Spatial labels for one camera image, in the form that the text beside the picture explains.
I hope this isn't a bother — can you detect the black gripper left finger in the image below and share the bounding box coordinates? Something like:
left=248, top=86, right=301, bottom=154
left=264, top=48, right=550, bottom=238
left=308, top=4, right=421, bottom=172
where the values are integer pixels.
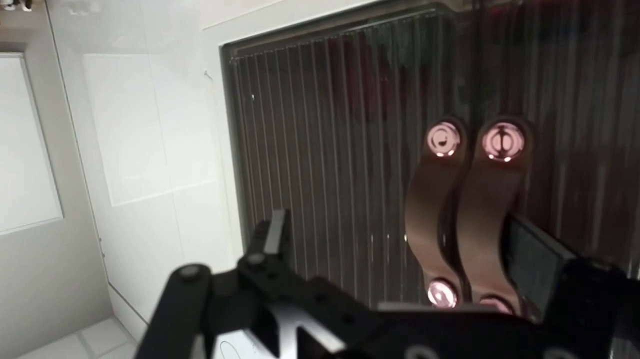
left=136, top=208, right=378, bottom=359

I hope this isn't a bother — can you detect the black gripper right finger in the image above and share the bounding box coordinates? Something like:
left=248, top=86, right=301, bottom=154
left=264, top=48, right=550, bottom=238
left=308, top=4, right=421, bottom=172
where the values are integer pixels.
left=507, top=216, right=628, bottom=359

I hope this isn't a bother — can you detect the dark ribbed cabinet door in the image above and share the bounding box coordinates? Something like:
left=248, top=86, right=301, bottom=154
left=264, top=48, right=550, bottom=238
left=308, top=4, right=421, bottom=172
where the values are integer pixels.
left=466, top=0, right=640, bottom=282
left=220, top=6, right=471, bottom=316

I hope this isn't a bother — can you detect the white door with glass panel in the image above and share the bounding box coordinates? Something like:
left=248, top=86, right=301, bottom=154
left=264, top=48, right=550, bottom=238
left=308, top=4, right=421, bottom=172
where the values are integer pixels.
left=0, top=0, right=228, bottom=336

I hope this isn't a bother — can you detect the white three-tier storage cabinet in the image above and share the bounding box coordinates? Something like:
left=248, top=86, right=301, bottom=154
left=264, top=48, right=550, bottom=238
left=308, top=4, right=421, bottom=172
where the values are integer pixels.
left=195, top=0, right=640, bottom=359

